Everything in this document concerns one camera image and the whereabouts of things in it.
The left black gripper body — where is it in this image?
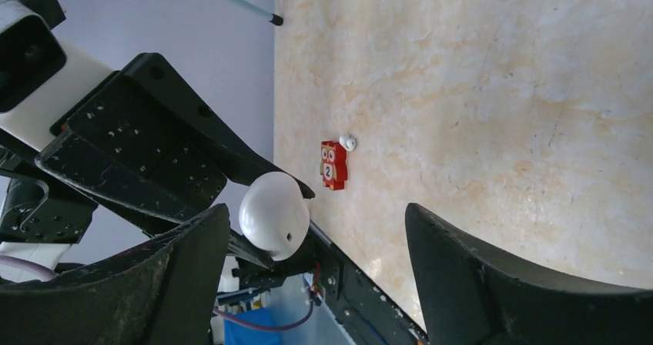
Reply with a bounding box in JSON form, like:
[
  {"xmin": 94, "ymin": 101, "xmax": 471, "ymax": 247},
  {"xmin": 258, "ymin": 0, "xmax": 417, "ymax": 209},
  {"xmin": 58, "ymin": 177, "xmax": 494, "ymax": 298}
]
[{"xmin": 35, "ymin": 52, "xmax": 316, "ymax": 232}]

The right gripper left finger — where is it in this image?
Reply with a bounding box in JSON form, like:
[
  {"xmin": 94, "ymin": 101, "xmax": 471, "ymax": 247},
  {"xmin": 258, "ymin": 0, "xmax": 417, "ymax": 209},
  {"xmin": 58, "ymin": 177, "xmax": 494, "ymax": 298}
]
[{"xmin": 1, "ymin": 204, "xmax": 230, "ymax": 344}]

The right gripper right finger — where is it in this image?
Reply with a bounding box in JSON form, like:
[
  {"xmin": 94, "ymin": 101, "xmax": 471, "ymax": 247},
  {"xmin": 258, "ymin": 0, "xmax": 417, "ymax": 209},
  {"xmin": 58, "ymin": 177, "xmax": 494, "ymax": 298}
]
[{"xmin": 405, "ymin": 203, "xmax": 652, "ymax": 344}]

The white earbud charging case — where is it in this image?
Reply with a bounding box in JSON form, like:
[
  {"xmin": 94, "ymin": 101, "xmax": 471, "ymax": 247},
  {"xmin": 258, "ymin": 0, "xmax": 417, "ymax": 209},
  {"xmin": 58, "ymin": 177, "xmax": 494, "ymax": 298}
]
[{"xmin": 239, "ymin": 172, "xmax": 310, "ymax": 261}]

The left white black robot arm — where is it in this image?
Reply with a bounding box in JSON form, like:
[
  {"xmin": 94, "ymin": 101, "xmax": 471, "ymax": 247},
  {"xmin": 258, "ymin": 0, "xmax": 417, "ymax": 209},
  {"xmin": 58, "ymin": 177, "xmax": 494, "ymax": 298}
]
[{"xmin": 1, "ymin": 52, "xmax": 315, "ymax": 244}]

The red owl toy block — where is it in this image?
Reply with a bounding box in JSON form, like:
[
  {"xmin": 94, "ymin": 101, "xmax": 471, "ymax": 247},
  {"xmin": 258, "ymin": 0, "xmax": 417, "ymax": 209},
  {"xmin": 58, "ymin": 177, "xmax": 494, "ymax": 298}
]
[{"xmin": 320, "ymin": 141, "xmax": 348, "ymax": 191}]

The white earbud near owl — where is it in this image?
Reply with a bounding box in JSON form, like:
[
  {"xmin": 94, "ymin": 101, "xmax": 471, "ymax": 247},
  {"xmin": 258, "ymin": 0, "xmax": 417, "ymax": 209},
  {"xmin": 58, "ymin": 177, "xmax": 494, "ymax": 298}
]
[{"xmin": 339, "ymin": 134, "xmax": 357, "ymax": 152}]

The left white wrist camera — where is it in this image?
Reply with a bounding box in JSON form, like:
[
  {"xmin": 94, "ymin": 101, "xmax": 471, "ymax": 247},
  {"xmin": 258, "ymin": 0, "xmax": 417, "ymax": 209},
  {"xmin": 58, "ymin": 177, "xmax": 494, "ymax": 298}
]
[{"xmin": 1, "ymin": 0, "xmax": 112, "ymax": 151}]

